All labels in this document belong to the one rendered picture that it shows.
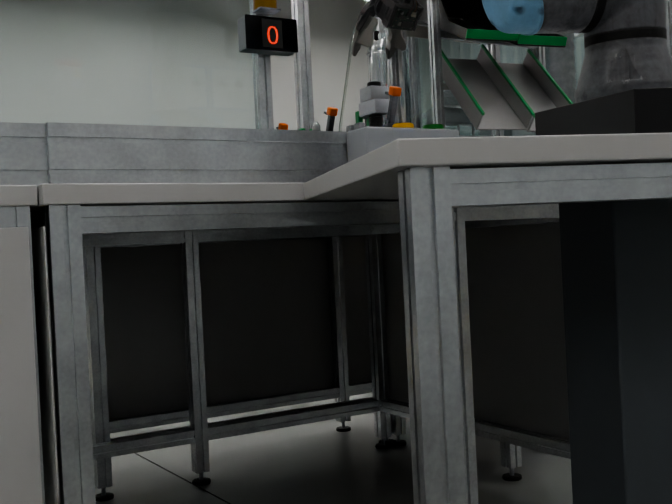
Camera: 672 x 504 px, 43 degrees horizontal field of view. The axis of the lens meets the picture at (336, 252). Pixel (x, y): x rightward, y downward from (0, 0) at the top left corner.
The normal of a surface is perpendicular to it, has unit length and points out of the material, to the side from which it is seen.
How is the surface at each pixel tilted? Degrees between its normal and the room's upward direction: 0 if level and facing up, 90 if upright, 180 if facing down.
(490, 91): 45
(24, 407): 90
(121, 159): 90
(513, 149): 90
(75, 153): 90
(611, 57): 76
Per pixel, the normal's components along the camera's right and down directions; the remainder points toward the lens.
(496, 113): 0.22, -0.72
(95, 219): 0.51, -0.02
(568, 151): 0.22, 0.00
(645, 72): 0.05, -0.24
